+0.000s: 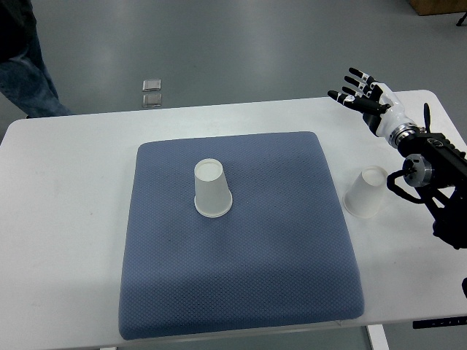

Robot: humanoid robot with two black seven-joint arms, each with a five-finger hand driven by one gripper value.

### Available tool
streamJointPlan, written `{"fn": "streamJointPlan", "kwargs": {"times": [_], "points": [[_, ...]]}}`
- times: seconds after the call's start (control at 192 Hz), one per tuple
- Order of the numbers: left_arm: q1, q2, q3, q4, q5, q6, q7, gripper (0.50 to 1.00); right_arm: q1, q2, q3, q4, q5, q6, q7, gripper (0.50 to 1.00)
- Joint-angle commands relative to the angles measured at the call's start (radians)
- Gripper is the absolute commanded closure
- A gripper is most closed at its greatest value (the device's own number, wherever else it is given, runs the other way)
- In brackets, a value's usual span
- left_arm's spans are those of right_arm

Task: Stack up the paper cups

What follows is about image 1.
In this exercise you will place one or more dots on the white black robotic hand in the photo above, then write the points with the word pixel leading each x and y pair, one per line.
pixel 381 110

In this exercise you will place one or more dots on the white paper cup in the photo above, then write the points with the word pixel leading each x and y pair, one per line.
pixel 212 196
pixel 365 195

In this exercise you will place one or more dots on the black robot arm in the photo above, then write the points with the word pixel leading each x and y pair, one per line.
pixel 433 174

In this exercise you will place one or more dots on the brown cardboard box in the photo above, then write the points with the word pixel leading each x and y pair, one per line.
pixel 438 7

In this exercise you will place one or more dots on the black tripod leg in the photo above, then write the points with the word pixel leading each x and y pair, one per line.
pixel 461 20

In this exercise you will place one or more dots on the blue textured cushion mat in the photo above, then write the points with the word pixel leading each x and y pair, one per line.
pixel 281 255

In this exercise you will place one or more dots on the black table control panel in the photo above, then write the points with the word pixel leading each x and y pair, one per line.
pixel 443 322

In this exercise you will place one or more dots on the white table leg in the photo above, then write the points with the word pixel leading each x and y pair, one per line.
pixel 377 337

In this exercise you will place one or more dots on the lower metal floor plate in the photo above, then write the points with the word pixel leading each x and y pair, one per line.
pixel 151 100

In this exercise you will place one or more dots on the metal floor plate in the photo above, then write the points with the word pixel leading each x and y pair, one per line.
pixel 150 85
pixel 151 100

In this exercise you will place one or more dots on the upper metal floor plate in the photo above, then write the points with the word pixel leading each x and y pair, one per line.
pixel 150 85

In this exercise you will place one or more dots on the person in blue jeans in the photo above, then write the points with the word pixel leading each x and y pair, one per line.
pixel 25 80

